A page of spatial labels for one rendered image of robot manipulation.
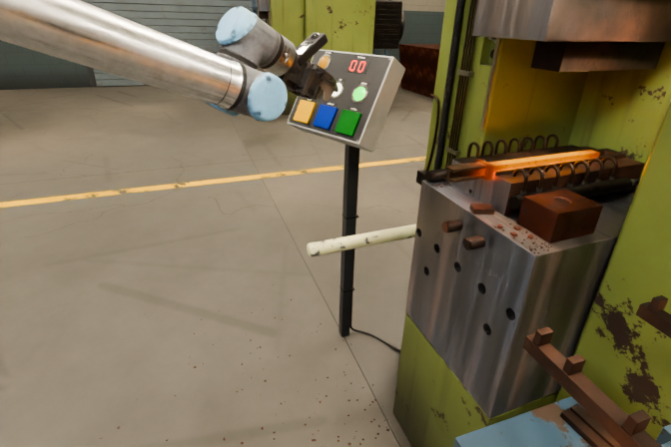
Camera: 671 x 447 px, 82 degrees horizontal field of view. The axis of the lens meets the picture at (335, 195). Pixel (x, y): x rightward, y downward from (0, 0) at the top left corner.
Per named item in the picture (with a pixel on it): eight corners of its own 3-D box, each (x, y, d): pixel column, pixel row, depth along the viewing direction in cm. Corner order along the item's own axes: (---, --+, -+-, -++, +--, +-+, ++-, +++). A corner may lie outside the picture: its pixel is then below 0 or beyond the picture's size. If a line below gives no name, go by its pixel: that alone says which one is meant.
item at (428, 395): (457, 531, 108) (488, 420, 89) (391, 412, 140) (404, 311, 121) (598, 459, 127) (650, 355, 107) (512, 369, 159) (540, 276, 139)
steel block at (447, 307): (488, 419, 89) (535, 255, 70) (404, 311, 121) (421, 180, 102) (650, 354, 107) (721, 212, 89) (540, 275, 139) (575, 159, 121)
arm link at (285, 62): (265, 32, 94) (291, 34, 88) (280, 42, 97) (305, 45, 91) (252, 67, 94) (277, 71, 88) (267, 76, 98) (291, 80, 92)
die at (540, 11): (544, 41, 69) (558, -19, 65) (471, 36, 86) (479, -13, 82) (691, 42, 83) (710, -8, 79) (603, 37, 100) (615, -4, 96)
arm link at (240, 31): (207, 42, 84) (224, -1, 84) (250, 69, 94) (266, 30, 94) (229, 47, 79) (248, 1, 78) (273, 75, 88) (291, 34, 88)
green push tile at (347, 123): (351, 136, 116) (360, 113, 116) (333, 131, 121) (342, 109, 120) (354, 138, 117) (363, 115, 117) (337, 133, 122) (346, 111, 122)
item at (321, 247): (311, 261, 123) (311, 246, 120) (306, 252, 127) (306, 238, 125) (428, 238, 137) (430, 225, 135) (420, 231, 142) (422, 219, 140)
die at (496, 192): (503, 216, 84) (512, 180, 81) (448, 182, 101) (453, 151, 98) (634, 192, 98) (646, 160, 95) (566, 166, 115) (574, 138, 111)
